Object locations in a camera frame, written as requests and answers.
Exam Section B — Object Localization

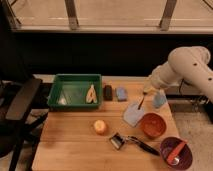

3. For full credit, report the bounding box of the blue sponge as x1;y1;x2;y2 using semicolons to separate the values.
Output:
115;87;127;101

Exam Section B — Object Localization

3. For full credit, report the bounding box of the green plastic tray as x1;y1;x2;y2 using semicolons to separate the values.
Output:
48;74;102;111

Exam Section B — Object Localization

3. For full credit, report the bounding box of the red spoon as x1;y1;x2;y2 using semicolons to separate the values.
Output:
167;141;186;165

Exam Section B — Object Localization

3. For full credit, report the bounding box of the light blue cloth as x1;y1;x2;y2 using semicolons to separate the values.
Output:
123;102;144;127

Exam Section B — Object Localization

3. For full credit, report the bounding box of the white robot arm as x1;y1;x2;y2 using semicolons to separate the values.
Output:
143;46;213;103

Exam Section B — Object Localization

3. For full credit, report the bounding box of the light blue cup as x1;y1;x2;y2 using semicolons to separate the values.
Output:
153;91;167;108

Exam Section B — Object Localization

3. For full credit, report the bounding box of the dark brown block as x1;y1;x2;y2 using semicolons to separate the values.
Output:
104;85;113;101

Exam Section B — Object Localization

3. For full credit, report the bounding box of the red bowl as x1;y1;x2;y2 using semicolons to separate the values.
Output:
140;113;167;139

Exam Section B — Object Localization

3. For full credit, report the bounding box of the black handled peeler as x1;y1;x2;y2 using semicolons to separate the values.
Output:
109;133;160;156

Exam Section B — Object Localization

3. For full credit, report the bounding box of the purple bowl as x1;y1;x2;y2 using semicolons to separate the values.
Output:
160;137;193;171

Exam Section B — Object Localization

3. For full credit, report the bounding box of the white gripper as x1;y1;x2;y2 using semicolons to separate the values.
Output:
143;68;171;95

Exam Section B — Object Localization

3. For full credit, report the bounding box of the silver metal fork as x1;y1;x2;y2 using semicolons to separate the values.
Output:
137;94;146;110

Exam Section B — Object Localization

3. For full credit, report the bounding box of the black office chair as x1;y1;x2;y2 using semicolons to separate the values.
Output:
0;78;48;171

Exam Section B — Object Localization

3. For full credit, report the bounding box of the orange round fruit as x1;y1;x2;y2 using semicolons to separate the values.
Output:
93;120;107;135

